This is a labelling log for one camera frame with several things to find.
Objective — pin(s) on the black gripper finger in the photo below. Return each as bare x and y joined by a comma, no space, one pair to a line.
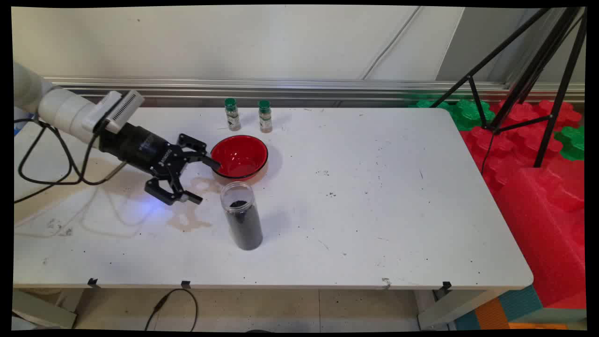
164,189
192,147

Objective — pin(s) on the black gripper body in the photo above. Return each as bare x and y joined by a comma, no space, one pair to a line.
140,147

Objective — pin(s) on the clear jar with black granules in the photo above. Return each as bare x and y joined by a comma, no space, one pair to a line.
243,224

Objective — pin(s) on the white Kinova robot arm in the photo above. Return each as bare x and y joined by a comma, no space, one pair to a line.
61,112

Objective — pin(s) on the red bowl with black rim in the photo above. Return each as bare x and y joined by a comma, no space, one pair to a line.
238,157

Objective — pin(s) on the spice bottle with dark label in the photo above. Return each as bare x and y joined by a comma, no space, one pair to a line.
232,117

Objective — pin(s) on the spice bottle with tan contents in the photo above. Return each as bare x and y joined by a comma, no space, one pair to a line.
265,119

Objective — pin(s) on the large green foam block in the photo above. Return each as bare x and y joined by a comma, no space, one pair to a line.
463,117

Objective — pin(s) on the red interlocking foam blocks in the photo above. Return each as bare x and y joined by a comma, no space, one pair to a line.
514,150

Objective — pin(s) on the black tripod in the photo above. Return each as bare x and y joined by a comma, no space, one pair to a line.
533,69

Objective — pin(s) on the large red foam block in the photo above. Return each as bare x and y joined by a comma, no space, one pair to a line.
543,234

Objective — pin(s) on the teal foam mat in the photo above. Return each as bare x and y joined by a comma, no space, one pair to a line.
519,302

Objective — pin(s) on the small green foam block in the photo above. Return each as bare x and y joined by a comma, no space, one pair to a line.
573,142

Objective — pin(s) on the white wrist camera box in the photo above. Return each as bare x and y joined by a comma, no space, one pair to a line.
119,107

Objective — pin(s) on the aluminium rail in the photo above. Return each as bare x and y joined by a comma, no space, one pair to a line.
327,86

